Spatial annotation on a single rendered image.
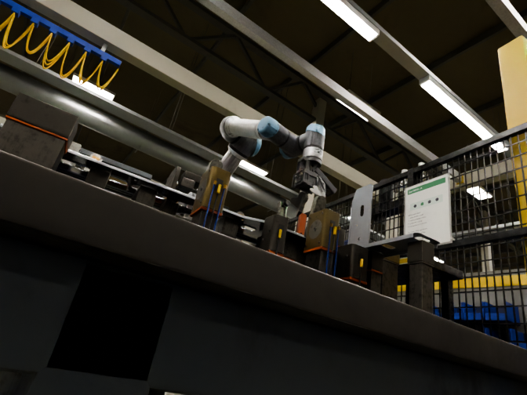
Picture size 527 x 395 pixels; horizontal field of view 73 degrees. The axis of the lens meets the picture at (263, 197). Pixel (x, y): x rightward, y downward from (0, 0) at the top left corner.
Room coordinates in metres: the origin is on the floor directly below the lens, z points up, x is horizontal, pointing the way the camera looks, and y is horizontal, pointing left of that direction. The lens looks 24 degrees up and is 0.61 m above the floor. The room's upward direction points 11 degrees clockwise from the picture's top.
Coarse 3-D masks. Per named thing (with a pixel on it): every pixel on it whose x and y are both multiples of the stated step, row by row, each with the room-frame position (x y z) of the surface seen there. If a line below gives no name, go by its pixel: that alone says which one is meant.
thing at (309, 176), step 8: (304, 160) 1.12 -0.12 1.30; (312, 160) 1.11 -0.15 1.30; (320, 160) 1.12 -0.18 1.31; (296, 168) 1.14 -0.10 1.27; (304, 168) 1.13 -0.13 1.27; (312, 168) 1.13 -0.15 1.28; (296, 176) 1.13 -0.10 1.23; (304, 176) 1.10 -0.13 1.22; (312, 176) 1.12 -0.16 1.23; (320, 176) 1.13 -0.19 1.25; (296, 184) 1.13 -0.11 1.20; (304, 184) 1.12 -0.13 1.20; (312, 184) 1.12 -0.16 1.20
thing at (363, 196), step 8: (360, 192) 1.32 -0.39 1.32; (368, 192) 1.28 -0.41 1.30; (360, 200) 1.32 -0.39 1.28; (368, 200) 1.27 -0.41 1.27; (352, 208) 1.35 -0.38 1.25; (360, 208) 1.31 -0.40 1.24; (368, 208) 1.27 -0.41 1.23; (352, 216) 1.35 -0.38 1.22; (360, 216) 1.31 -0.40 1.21; (368, 216) 1.27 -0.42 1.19; (352, 224) 1.35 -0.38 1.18; (360, 224) 1.31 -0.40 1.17; (368, 224) 1.27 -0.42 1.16; (352, 232) 1.34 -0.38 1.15; (360, 232) 1.30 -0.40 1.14; (368, 232) 1.26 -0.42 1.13; (352, 240) 1.34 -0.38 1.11; (360, 240) 1.30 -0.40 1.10; (368, 240) 1.26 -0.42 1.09
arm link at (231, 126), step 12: (228, 120) 1.33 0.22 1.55; (240, 120) 1.27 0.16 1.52; (252, 120) 1.21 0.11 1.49; (264, 120) 1.10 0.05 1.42; (228, 132) 1.36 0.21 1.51; (240, 132) 1.28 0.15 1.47; (252, 132) 1.20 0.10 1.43; (264, 132) 1.11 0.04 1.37; (276, 132) 1.11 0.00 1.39; (288, 132) 1.14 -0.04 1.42; (276, 144) 1.17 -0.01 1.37
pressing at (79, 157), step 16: (0, 128) 0.76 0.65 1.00; (80, 160) 0.85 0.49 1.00; (96, 160) 0.82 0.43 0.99; (80, 176) 0.97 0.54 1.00; (112, 176) 0.91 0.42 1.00; (128, 176) 0.89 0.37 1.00; (112, 192) 1.02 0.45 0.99; (128, 192) 1.01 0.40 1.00; (160, 192) 0.96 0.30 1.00; (176, 192) 0.91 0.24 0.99; (224, 208) 0.98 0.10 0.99; (240, 224) 1.10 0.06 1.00; (256, 224) 1.07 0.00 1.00; (256, 240) 1.24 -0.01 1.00; (304, 240) 1.13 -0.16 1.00
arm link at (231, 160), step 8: (240, 136) 1.42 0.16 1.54; (232, 144) 1.48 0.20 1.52; (240, 144) 1.46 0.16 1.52; (248, 144) 1.46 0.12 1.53; (256, 144) 1.48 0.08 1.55; (232, 152) 1.50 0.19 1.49; (240, 152) 1.49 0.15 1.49; (248, 152) 1.50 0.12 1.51; (256, 152) 1.51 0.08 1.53; (224, 160) 1.54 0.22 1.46; (232, 160) 1.52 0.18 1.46; (240, 160) 1.54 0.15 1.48; (224, 168) 1.55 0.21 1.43; (232, 168) 1.55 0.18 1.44
